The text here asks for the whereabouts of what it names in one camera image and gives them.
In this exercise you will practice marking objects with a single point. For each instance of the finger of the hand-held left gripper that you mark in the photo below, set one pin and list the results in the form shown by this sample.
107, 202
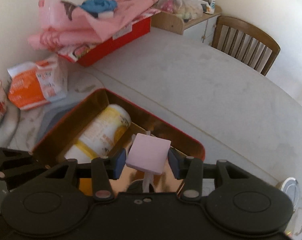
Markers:
13, 165

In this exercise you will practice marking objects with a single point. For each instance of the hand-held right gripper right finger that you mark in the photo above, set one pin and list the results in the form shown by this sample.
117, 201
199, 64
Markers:
173, 165

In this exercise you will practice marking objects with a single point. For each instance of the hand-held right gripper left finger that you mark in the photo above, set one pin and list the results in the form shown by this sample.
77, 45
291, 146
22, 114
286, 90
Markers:
119, 163

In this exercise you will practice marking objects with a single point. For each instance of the pink sticky note pad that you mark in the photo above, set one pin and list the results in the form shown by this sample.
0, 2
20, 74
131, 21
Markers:
148, 152

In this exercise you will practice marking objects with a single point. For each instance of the red metal tin box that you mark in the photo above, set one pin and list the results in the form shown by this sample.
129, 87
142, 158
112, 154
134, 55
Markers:
98, 100

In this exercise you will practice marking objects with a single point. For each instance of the white yellow supplement bottle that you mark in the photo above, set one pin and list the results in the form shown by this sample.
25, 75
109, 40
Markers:
100, 132

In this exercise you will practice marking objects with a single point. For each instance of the red cardboard box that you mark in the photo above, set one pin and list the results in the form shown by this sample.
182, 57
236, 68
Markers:
115, 45

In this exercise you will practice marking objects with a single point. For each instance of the round gold tin silver lid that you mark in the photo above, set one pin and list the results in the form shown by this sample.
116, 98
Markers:
289, 190

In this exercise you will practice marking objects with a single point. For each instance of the wooden sideboard white drawers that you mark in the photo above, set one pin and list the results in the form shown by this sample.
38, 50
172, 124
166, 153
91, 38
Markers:
171, 21

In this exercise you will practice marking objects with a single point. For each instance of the pink printed plastic bag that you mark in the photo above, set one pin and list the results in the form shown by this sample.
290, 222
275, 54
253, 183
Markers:
65, 20

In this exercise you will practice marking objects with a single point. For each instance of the wooden chair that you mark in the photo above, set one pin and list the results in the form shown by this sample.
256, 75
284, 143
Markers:
241, 25

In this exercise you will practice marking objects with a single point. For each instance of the clear plastic bag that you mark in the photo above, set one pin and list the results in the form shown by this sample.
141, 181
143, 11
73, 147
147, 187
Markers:
188, 5

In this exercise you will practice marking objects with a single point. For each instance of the blue crumpled cloth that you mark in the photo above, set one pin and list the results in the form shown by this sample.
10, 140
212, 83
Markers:
95, 3

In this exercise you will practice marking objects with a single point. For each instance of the white tube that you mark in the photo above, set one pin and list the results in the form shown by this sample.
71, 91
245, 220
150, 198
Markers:
211, 5

